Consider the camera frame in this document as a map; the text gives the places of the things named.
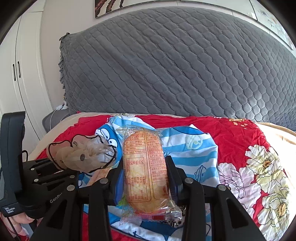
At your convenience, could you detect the white sheer scrunchie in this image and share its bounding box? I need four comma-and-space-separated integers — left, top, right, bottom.
46, 135, 118, 173

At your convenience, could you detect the packaged cake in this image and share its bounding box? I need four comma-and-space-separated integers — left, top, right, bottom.
117, 125, 182, 222

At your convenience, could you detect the leopard print scrunchie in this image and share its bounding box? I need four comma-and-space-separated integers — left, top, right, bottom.
168, 206, 186, 228

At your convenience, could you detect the person's left hand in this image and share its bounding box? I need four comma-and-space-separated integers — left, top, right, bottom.
1, 212, 43, 240

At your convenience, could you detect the grey bedside stool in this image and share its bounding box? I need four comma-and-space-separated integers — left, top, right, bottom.
42, 109, 70, 133

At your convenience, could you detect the red floral bedspread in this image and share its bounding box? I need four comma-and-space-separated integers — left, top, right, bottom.
36, 114, 293, 241

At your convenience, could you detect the blue striped Doraemon cloth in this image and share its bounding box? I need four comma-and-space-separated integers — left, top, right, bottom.
79, 115, 220, 240

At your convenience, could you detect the white wardrobe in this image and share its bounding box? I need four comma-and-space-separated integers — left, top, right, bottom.
1, 11, 53, 153

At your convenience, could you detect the grey quilted headboard cover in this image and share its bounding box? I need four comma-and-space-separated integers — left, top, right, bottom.
59, 7, 295, 130

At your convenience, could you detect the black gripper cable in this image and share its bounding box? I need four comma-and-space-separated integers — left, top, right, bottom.
5, 216, 24, 241

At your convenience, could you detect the white charging cable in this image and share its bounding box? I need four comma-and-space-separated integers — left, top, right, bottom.
49, 100, 69, 130

